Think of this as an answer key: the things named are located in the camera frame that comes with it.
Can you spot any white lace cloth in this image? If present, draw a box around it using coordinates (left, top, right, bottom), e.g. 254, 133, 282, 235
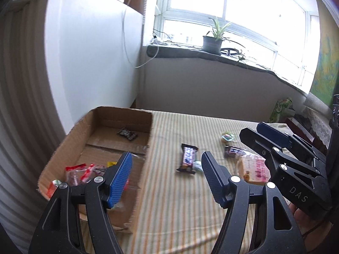
302, 95, 333, 149

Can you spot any person's right hand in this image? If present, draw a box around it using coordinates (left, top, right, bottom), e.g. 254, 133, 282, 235
289, 201, 318, 234

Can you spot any wall map poster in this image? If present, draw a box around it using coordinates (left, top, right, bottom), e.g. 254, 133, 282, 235
308, 0, 339, 101

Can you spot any brown cardboard box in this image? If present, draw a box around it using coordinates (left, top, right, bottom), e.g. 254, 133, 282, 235
37, 106, 153, 233

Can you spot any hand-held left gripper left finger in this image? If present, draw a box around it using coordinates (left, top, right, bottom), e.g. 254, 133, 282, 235
28, 152, 133, 254

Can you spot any round snack orange wrapper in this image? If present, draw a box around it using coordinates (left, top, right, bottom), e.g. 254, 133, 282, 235
47, 180, 63, 198

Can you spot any ribbed beige panel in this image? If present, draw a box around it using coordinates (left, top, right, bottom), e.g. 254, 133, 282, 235
0, 0, 67, 244

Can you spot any brown snack clear packet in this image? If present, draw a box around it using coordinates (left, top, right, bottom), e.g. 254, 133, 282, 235
82, 164, 106, 183

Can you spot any black white print snack bar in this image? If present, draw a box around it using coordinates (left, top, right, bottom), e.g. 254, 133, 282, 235
177, 143, 199, 174

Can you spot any sliced bread packet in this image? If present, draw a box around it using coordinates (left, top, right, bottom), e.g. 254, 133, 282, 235
236, 153, 272, 186

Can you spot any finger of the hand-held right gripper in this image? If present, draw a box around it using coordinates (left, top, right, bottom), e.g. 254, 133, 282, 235
239, 127, 321, 179
256, 122, 328, 165

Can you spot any potted spider plant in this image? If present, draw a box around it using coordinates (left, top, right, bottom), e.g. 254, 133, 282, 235
203, 16, 256, 62

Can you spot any white cabinet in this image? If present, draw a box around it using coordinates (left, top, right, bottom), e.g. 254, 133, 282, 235
45, 0, 145, 135

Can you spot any green bag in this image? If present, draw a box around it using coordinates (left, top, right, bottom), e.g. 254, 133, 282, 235
269, 98, 293, 123

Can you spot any dark blue chocolate bar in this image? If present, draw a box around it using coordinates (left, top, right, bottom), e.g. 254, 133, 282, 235
225, 145, 248, 159

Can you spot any white cable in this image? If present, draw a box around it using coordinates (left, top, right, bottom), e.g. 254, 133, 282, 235
122, 0, 159, 68

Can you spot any black ring-shaped object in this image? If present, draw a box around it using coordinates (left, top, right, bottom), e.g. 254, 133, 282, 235
220, 48, 240, 57

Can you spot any grey windowsill cover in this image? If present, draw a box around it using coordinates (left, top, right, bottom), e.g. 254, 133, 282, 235
146, 45, 310, 93

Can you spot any dark brown chocolate candy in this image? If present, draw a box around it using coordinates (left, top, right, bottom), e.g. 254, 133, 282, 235
118, 127, 139, 141

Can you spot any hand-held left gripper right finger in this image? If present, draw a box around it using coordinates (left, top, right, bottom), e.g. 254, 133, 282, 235
201, 151, 309, 254

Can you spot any dark red box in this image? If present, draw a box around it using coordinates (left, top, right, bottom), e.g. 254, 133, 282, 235
285, 115, 329, 154

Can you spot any striped yellow tablecloth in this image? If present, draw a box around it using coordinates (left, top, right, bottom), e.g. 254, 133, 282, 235
79, 110, 294, 254

